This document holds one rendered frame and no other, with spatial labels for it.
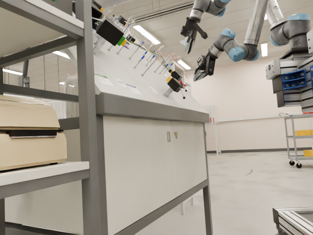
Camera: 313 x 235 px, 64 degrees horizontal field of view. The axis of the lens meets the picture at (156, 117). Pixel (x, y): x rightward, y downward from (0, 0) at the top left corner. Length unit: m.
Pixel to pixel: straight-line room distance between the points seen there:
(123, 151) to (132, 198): 0.19
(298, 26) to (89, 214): 1.49
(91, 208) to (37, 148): 0.22
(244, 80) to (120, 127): 9.09
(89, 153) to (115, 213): 0.28
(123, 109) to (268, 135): 8.95
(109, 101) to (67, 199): 0.36
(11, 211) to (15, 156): 0.58
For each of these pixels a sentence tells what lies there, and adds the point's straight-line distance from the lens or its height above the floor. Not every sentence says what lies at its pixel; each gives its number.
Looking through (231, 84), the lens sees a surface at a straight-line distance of 9.93.
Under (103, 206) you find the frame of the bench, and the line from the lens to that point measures 0.87.
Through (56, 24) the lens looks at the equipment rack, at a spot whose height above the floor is 1.02.
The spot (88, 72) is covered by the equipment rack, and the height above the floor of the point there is 0.91.
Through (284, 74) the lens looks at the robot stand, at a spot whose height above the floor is 1.02.
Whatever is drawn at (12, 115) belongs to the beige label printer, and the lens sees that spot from 0.67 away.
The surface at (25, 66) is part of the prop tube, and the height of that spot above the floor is 1.10.
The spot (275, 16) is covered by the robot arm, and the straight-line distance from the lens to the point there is 1.89.
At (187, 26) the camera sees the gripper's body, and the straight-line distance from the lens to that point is 1.68.
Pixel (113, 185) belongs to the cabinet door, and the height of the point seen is 0.56.
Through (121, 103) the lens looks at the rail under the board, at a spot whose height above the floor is 0.84.
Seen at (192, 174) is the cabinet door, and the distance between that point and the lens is 1.58.
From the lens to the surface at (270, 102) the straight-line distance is 9.74.
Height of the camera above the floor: 0.71
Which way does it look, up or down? 5 degrees up
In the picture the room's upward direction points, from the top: 4 degrees counter-clockwise
